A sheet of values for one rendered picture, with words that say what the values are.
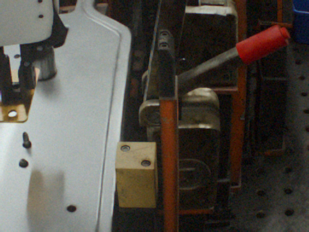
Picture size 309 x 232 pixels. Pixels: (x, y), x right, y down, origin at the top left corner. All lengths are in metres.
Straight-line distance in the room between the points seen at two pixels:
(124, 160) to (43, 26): 0.14
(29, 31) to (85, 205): 0.18
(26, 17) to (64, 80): 0.22
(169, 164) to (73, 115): 0.21
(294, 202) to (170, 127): 0.55
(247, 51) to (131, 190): 0.16
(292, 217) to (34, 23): 0.59
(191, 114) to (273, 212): 0.41
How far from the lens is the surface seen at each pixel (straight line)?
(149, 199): 0.64
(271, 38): 0.64
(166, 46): 0.52
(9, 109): 0.68
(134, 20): 1.44
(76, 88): 0.81
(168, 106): 0.54
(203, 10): 0.81
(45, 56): 0.81
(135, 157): 0.62
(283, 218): 1.06
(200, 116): 0.68
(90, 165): 0.71
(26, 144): 0.74
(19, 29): 0.62
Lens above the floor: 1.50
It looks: 41 degrees down
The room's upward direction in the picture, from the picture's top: 2 degrees counter-clockwise
